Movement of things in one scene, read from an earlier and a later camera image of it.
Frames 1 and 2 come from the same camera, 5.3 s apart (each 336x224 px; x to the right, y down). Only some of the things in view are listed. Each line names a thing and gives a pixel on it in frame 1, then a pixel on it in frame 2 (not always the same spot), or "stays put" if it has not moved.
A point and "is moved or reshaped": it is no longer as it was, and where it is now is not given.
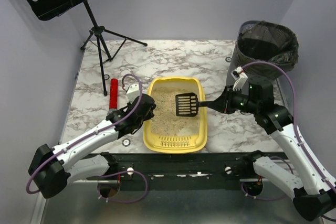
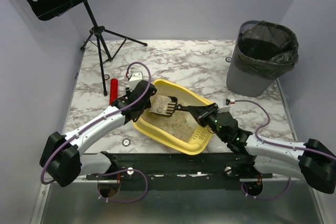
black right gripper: [226, 100] → [203, 114]
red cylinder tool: [113, 94] stays put
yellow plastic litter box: [176, 145] is moved or reshaped
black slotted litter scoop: [187, 104] → [166, 105]
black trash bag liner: [270, 42] stays put
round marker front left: [126, 142] stays put
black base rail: [181, 172] stays put
